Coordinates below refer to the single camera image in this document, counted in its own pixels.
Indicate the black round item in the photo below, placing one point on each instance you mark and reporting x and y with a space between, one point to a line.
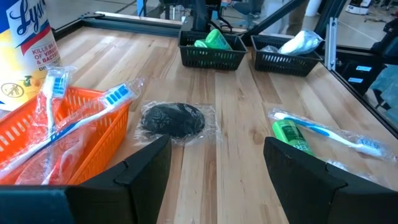
174 119

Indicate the silver frame bracket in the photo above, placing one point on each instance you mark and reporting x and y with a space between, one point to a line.
330 46

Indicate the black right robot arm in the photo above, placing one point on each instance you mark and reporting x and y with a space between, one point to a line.
200 15

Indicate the black plastic slotted basket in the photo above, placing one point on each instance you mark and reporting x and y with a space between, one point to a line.
211 59
280 65

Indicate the orange plastic basket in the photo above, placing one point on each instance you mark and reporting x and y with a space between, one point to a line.
93 161

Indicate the blue toothbrush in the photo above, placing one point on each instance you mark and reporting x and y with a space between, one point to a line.
367 146

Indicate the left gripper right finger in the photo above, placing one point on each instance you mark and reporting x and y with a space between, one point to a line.
298 186

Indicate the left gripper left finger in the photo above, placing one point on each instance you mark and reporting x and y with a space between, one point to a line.
140 186

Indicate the person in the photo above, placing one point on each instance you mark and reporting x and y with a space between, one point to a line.
297 18

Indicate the black equipment box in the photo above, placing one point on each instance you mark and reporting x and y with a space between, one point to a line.
357 74

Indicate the Lysol wipes canister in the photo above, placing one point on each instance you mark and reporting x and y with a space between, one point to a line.
25 46

